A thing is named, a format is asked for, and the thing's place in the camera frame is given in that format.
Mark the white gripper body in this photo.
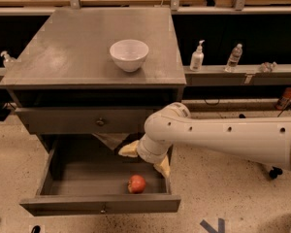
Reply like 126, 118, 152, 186
137, 134, 171, 164

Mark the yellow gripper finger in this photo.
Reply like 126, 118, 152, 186
154, 156, 171, 179
118, 140, 139, 157

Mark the red apple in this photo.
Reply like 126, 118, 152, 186
128, 175, 146, 194

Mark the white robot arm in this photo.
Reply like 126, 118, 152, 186
119, 104, 291, 233

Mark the grey cloth under drawer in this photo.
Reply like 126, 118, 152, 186
93, 133, 128, 150

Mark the open grey middle drawer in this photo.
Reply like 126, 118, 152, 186
19, 135, 180, 216

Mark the closed grey top drawer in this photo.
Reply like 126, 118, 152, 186
16, 107, 154, 134

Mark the grey wooden drawer cabinet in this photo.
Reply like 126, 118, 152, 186
0, 7, 187, 217

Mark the blue tape floor marker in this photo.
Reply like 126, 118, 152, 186
199, 217, 226, 233

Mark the white ceramic bowl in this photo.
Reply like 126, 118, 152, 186
110, 39, 149, 72

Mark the white pump lotion bottle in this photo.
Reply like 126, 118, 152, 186
190, 40, 204, 71

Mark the black wheeled stand base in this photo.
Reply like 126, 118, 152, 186
269, 167, 283, 180

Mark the clear plastic water bottle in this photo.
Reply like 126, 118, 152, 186
224, 44, 243, 72

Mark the crumpled clear plastic wrapper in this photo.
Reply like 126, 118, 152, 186
260, 62, 277, 73

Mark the orange spray can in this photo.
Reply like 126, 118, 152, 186
275, 87, 291, 110

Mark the clear pump bottle left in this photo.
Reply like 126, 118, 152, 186
0, 50, 16, 68

